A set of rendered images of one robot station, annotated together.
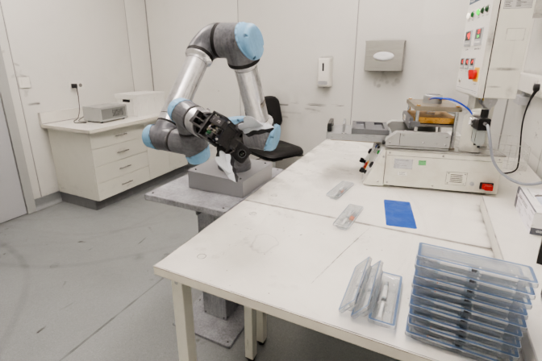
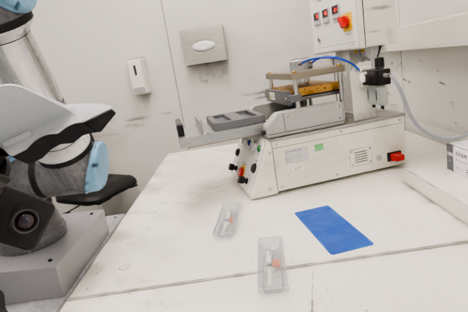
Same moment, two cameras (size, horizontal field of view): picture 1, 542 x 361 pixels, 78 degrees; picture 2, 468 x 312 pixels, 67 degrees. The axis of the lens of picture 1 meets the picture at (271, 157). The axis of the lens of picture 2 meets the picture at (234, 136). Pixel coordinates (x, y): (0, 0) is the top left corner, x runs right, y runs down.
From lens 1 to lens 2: 52 cm
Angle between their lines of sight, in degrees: 24
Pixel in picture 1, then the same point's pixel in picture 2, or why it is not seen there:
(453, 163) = (354, 137)
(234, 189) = (41, 286)
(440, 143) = (333, 115)
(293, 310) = not seen: outside the picture
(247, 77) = (12, 55)
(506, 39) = not seen: outside the picture
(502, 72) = (377, 11)
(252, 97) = not seen: hidden behind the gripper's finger
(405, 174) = (302, 168)
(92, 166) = not seen: outside the picture
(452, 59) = (274, 39)
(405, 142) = (292, 125)
